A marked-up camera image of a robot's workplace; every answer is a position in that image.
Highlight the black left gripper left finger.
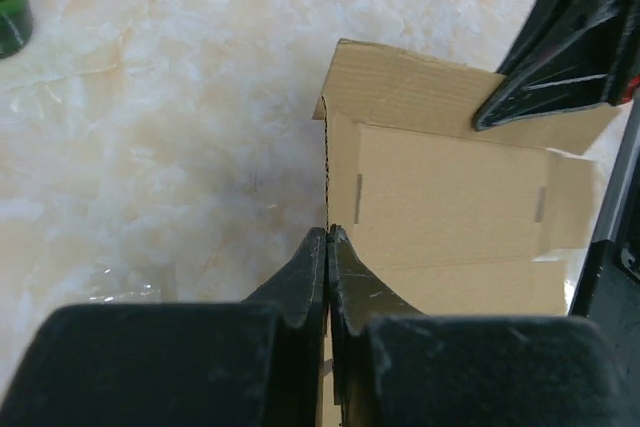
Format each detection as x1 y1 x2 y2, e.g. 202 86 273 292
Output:
1 228 326 426

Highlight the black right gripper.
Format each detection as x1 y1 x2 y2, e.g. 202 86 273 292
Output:
569 92 639 327

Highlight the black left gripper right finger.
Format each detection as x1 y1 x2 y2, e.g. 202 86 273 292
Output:
327 225 639 426

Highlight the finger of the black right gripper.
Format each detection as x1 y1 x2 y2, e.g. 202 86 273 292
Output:
472 0 639 130

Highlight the brown cardboard box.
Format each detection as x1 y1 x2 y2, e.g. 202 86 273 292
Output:
316 40 616 317

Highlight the clear plastic wrapper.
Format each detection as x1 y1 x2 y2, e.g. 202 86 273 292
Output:
87 269 172 304

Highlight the green glass bottle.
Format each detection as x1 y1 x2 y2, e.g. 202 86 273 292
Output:
0 0 33 58

